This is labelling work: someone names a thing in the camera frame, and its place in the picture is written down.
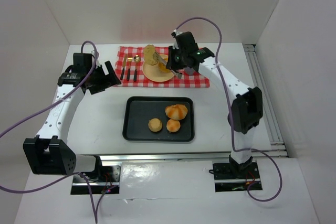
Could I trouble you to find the red white checkered cloth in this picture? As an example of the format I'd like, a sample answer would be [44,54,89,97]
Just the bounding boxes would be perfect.
[114,46,210,88]

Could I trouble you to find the blue cup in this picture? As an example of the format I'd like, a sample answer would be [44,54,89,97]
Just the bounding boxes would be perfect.
[184,67,195,76]

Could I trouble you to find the small round tan muffin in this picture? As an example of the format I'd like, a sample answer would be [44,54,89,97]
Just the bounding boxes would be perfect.
[148,118,162,132]

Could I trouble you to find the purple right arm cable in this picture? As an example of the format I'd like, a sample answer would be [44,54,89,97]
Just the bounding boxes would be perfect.
[175,17,283,202]

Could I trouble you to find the small orange round bun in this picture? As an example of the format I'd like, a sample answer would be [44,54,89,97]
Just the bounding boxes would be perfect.
[166,119,181,133]

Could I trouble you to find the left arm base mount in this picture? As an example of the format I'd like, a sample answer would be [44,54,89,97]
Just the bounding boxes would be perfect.
[70,165,121,195]

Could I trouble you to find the orange glazed donut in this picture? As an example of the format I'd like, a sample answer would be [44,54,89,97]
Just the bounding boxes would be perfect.
[158,62,171,73]

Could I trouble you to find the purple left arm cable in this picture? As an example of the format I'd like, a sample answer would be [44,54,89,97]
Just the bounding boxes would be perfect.
[0,40,111,224]

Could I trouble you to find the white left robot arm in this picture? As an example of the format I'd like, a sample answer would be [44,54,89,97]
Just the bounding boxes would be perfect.
[23,51,121,175]

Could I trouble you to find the gold spoon green handle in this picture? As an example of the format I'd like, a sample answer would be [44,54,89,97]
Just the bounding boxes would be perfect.
[133,55,141,82]

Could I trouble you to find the black baking tray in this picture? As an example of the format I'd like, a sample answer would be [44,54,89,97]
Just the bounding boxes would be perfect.
[122,96,195,143]

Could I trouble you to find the aluminium rail at table edge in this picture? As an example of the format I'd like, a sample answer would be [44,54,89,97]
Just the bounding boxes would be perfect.
[97,152,230,163]

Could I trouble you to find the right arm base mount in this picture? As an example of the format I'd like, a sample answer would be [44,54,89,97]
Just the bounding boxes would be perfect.
[209,158,263,193]

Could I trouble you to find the metal serving tongs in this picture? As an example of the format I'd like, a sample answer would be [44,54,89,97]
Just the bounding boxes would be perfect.
[153,52,182,79]

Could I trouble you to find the beige round plate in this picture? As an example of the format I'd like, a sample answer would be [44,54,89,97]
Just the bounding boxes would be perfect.
[142,62,175,82]

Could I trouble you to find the brown bread slice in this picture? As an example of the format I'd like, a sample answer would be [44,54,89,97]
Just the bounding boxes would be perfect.
[143,45,158,66]

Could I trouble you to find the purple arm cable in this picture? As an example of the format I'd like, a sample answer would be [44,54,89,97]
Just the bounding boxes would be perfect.
[0,40,111,224]
[175,17,283,202]

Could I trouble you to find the gold knife green handle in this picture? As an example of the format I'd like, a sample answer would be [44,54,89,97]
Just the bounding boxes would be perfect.
[120,54,128,80]

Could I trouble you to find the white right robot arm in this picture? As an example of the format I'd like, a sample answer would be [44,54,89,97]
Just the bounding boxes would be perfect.
[166,30,263,172]

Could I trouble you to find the twisted orange white bun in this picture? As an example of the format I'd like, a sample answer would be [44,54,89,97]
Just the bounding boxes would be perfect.
[165,104,188,121]

